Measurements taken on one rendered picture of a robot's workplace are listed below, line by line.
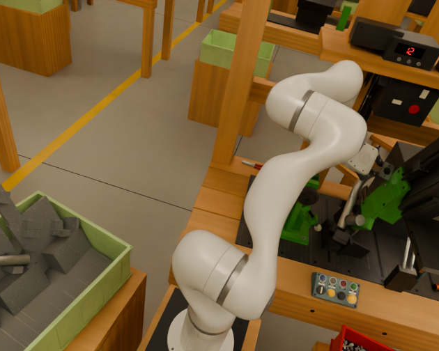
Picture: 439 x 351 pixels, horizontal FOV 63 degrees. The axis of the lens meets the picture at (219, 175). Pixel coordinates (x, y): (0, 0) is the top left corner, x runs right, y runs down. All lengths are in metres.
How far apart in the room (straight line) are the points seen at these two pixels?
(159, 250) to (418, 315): 1.54
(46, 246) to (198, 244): 0.66
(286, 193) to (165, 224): 1.86
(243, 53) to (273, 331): 1.53
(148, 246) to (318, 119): 1.82
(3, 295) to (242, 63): 1.09
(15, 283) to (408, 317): 1.24
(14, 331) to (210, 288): 0.65
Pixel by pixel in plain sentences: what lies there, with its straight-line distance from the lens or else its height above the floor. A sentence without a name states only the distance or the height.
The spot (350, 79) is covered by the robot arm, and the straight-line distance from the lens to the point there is 0.87.
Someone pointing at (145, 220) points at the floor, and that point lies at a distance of 2.55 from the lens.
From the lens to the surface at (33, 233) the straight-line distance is 1.18.
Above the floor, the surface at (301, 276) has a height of 0.90.
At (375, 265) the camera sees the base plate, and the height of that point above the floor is 0.90.
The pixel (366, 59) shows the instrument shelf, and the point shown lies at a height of 1.54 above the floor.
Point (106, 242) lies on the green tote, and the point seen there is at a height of 0.92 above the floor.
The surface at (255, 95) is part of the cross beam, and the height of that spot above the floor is 1.22.
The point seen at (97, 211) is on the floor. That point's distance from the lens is 2.62.
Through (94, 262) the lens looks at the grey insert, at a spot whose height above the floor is 0.85.
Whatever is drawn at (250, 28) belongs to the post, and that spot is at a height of 1.51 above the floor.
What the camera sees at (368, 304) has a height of 0.90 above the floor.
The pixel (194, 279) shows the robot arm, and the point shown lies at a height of 1.27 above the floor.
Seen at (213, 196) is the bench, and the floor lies 0.88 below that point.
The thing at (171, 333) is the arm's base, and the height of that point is 0.91.
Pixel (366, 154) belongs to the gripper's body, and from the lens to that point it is 1.30.
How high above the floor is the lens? 1.90
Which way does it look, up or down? 40 degrees down
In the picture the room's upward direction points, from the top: 13 degrees clockwise
